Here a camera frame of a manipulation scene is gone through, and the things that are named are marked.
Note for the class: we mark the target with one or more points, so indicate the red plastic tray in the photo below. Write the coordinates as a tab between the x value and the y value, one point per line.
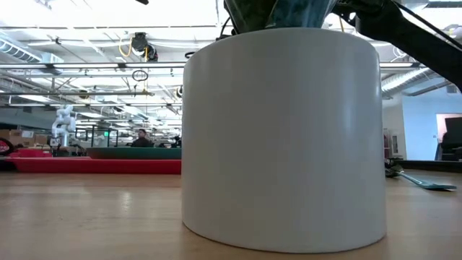
90	166

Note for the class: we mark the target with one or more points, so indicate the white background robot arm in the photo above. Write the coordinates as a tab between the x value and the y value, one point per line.
64	122

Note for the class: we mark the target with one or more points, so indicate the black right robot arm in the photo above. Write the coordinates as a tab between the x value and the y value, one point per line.
415	39

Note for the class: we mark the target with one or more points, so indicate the white cylindrical plant pot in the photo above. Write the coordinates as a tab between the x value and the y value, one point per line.
281	144

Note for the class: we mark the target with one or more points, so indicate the person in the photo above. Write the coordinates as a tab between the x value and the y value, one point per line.
141	141

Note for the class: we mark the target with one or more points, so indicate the teal striped artificial plant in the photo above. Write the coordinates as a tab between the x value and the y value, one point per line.
249	14

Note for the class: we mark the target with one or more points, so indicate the cardboard box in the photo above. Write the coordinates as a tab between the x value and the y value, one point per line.
40	140
16	139

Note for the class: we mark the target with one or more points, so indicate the red crate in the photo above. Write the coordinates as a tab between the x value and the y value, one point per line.
32	154

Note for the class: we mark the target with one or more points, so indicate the black monitor screen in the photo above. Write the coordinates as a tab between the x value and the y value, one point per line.
454	130

